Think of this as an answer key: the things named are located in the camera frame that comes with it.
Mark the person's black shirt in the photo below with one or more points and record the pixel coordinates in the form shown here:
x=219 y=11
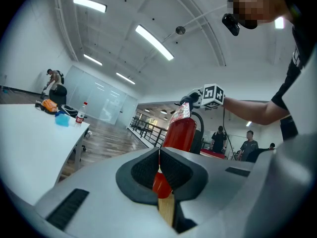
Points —
x=284 y=93

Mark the grey ceiling disc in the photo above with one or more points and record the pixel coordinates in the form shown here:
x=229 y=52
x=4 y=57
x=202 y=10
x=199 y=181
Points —
x=180 y=30

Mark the red top white table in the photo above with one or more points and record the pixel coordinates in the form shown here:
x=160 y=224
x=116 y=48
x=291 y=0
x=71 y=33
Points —
x=213 y=154

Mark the white desk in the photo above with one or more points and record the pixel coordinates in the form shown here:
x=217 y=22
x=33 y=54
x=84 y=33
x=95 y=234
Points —
x=29 y=142

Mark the person's head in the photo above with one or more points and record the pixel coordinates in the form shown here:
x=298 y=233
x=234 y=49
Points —
x=257 y=1

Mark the orange pouch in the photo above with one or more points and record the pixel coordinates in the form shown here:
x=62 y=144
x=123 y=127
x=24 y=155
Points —
x=48 y=106

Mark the black head-mounted camera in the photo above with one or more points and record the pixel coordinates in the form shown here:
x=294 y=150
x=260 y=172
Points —
x=230 y=25

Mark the dark blue pouch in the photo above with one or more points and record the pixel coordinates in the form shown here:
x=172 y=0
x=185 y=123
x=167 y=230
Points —
x=60 y=113

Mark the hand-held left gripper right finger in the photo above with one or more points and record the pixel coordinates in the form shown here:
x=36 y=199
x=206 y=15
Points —
x=213 y=182

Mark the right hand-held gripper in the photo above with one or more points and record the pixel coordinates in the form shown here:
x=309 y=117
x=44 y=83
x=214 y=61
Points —
x=213 y=95

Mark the group of ceiling tube lights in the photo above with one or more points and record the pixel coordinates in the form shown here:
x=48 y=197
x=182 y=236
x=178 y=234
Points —
x=154 y=42

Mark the round yellow wooden table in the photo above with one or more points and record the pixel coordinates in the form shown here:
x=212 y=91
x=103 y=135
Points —
x=166 y=209

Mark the black white backpack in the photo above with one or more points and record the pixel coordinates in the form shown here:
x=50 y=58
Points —
x=69 y=111

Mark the black metal railing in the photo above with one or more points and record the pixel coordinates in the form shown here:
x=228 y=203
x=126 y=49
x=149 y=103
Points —
x=148 y=130

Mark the red fire extinguisher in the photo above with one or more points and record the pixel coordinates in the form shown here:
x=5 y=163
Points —
x=180 y=135

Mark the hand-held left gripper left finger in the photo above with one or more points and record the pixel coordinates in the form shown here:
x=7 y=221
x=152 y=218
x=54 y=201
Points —
x=104 y=202

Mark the red label water bottle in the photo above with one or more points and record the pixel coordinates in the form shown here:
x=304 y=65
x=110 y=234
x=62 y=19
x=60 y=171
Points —
x=80 y=115

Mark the light blue cloth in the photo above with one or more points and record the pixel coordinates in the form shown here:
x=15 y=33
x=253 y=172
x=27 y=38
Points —
x=62 y=120

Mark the person's right forearm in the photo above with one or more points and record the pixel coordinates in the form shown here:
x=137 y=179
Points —
x=252 y=110

